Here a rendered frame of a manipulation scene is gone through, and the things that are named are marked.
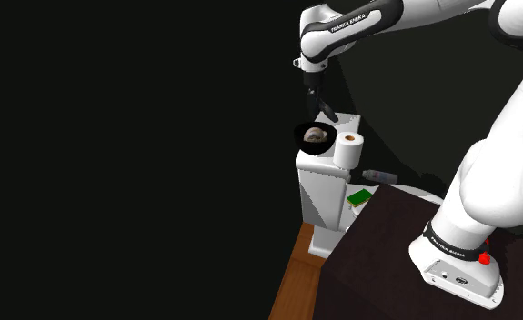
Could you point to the green yellow sponge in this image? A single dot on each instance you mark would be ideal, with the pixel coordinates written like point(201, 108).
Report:
point(359, 197)

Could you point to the grey spray bottle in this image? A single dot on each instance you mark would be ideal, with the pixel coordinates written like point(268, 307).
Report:
point(381, 177)

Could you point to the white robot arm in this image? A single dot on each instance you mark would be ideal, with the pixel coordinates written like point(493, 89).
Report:
point(500, 168)

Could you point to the black bowl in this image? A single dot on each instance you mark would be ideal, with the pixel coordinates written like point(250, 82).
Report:
point(300, 139)

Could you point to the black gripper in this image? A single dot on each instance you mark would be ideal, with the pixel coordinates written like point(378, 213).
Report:
point(313, 80)

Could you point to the grey round stone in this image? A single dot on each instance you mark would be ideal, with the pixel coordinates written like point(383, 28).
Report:
point(314, 134)

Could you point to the white toilet paper roll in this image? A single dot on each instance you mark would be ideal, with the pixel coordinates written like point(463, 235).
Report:
point(347, 153)

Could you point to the dark robot stand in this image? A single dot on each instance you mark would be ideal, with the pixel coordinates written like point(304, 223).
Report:
point(376, 266)

